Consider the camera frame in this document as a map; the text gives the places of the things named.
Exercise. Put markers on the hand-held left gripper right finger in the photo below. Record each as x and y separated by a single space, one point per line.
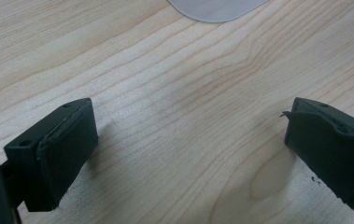
330 152

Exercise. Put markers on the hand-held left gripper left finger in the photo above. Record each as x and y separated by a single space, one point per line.
56 155

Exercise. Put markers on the grey rounded flat mat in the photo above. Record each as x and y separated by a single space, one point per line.
216 9

